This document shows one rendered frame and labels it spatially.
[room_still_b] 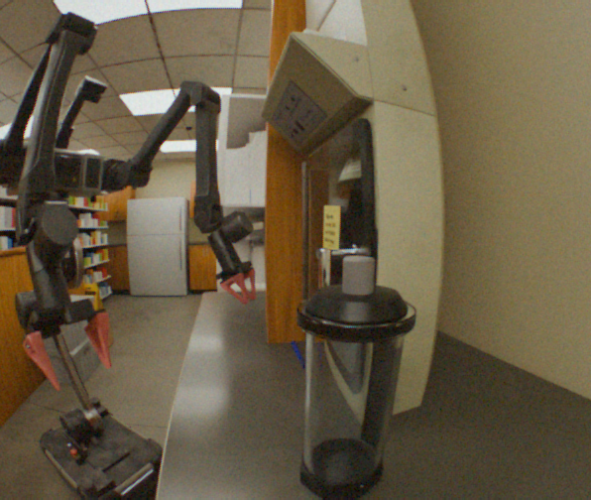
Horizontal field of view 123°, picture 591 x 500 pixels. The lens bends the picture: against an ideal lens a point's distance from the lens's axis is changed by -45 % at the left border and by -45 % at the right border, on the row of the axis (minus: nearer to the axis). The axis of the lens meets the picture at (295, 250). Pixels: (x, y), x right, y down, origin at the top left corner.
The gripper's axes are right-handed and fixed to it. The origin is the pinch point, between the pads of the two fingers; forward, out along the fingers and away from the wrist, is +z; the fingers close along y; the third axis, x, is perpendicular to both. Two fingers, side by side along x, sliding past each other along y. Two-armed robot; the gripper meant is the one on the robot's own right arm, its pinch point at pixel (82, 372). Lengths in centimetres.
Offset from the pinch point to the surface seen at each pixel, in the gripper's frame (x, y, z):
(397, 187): -43.8, 22.7, -2.6
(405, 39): -60, 25, -23
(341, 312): -34.1, 5.4, 5.4
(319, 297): -32.5, 7.2, 3.7
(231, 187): 27, 133, -65
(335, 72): -45, 18, -19
